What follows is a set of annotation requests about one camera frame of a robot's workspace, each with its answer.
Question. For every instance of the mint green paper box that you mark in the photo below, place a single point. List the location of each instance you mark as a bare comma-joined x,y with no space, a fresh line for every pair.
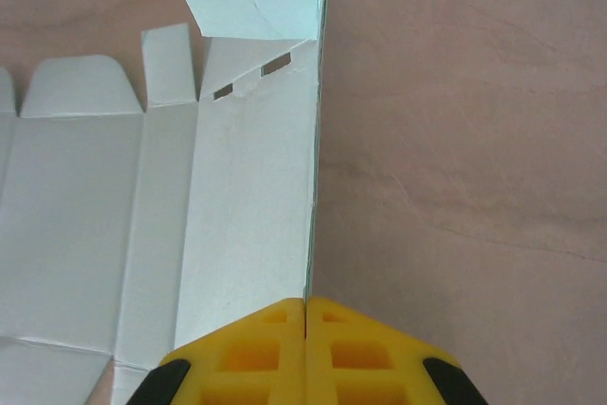
237,187

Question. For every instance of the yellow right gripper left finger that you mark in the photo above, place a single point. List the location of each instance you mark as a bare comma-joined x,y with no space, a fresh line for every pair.
256,357

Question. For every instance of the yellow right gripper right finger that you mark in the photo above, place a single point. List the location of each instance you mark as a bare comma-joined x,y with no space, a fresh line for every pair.
360,357

